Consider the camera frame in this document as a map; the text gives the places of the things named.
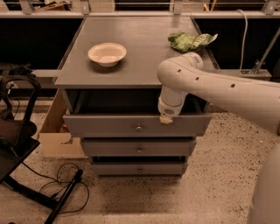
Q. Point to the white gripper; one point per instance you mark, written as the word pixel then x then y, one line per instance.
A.
pixel 168 109

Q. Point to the grey top drawer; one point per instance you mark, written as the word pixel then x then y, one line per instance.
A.
pixel 91 126

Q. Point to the grey drawer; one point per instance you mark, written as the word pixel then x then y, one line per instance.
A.
pixel 115 169
pixel 91 126
pixel 118 147

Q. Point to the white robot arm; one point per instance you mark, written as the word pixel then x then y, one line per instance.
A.
pixel 257 101

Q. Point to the grey drawer cabinet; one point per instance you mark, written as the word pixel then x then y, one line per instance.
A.
pixel 129 88

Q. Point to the grey middle drawer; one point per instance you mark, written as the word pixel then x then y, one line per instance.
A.
pixel 118 147

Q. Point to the grey bottom drawer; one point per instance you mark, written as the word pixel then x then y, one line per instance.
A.
pixel 115 169

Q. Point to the green crumpled chip bag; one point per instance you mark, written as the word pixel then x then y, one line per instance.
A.
pixel 186 43

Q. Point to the red can in box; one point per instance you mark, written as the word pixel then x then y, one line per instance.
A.
pixel 63 128

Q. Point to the cardboard box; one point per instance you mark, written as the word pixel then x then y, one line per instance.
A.
pixel 56 144

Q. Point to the black chair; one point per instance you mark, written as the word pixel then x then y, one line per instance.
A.
pixel 17 141

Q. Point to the metal diagonal bracket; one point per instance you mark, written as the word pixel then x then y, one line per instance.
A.
pixel 260 62

